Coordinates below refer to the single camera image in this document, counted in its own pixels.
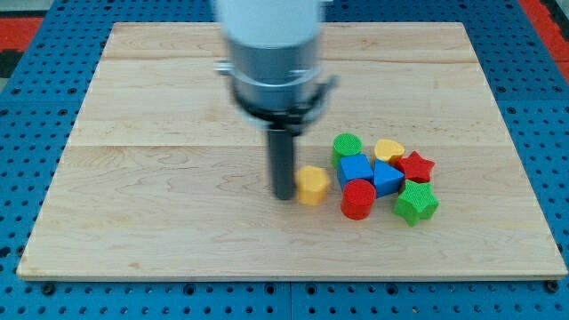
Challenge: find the green cylinder block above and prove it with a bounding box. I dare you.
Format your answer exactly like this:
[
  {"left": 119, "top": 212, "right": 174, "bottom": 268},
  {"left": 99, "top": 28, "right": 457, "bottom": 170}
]
[{"left": 331, "top": 132, "right": 363, "bottom": 168}]

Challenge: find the green star block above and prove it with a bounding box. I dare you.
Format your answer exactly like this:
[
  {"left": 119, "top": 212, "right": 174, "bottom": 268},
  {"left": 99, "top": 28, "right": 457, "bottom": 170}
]
[{"left": 392, "top": 180, "right": 439, "bottom": 227}]

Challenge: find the red cylinder block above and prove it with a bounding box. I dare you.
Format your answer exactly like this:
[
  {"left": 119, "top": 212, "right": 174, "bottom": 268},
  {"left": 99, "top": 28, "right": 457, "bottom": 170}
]
[{"left": 341, "top": 179, "right": 376, "bottom": 220}]

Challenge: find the red star block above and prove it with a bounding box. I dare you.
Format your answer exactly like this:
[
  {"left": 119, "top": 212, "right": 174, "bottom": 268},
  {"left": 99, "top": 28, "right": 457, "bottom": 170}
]
[{"left": 395, "top": 151, "right": 436, "bottom": 183}]

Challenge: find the light wooden board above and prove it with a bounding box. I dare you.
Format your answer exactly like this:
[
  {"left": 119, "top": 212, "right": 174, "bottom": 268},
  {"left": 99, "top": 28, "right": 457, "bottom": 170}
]
[{"left": 17, "top": 22, "right": 567, "bottom": 282}]

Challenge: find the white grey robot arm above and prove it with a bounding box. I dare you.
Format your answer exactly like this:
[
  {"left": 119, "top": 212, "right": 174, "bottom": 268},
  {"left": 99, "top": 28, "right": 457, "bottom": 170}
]
[{"left": 212, "top": 0, "right": 337, "bottom": 136}]

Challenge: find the blue triangle block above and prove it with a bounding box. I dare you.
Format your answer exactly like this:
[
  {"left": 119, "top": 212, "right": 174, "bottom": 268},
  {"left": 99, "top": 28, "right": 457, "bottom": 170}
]
[{"left": 373, "top": 159, "right": 404, "bottom": 198}]

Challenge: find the yellow hexagon block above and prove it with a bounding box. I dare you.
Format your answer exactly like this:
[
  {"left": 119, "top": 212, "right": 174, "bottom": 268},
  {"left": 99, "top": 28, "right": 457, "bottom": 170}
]
[{"left": 295, "top": 165, "right": 331, "bottom": 206}]

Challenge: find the blue cube block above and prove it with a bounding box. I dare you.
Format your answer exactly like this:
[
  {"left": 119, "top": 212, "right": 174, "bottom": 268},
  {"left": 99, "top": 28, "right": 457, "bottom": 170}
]
[{"left": 337, "top": 154, "right": 373, "bottom": 189}]

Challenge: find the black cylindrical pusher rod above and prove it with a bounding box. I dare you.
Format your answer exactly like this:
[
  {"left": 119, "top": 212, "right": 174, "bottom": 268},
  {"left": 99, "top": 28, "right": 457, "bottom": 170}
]
[{"left": 267, "top": 128, "right": 295, "bottom": 200}]

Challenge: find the yellow heart block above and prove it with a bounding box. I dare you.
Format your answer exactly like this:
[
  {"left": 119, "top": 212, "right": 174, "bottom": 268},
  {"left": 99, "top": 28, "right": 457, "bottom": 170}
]
[{"left": 373, "top": 139, "right": 405, "bottom": 165}]

